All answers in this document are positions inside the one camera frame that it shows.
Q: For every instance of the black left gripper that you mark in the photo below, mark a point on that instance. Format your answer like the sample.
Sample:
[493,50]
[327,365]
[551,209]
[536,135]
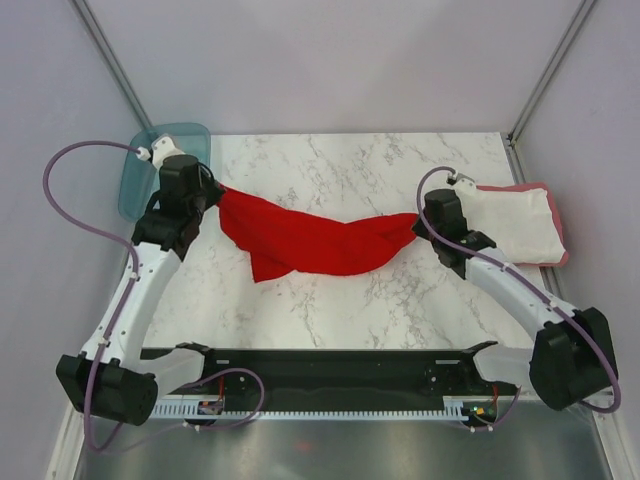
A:
[215,192]

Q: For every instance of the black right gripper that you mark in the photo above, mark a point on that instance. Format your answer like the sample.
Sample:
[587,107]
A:
[419,229]

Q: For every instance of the red t shirt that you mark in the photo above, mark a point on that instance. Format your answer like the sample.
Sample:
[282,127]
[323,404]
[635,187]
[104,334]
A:
[280,241]

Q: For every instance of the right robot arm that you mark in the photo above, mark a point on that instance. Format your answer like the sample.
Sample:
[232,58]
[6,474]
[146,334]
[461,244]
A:
[571,361]

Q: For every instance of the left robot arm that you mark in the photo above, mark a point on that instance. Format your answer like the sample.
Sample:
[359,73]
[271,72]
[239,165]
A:
[108,378]

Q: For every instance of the teal transparent plastic bin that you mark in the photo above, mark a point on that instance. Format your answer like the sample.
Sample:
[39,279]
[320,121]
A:
[139,180]

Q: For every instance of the white folded t shirt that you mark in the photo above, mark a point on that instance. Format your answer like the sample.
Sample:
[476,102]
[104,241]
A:
[484,214]

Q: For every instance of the pink folded t shirt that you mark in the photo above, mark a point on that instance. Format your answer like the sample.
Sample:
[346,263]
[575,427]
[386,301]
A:
[536,237]

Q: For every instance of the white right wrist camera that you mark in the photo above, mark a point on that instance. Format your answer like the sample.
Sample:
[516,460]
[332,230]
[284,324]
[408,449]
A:
[461,182]

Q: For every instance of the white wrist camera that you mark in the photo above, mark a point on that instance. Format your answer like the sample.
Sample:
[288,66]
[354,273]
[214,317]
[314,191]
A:
[161,149]
[461,182]

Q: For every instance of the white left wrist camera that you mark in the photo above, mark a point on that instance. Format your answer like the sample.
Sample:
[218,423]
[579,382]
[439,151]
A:
[161,149]

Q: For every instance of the white slotted cable duct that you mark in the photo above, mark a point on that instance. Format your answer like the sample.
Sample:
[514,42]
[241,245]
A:
[201,408]

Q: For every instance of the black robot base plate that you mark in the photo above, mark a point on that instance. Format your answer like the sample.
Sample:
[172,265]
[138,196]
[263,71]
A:
[409,378]

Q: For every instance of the left aluminium corner post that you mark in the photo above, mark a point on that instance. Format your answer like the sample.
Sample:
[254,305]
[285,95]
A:
[91,24]

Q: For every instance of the aluminium corner post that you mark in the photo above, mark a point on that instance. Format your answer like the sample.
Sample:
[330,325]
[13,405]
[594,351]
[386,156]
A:
[91,24]
[552,67]

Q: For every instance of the aluminium frame rail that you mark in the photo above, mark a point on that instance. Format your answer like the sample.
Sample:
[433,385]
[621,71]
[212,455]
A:
[530,393]

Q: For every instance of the right aluminium corner post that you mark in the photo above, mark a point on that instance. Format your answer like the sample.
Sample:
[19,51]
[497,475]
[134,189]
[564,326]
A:
[552,67]

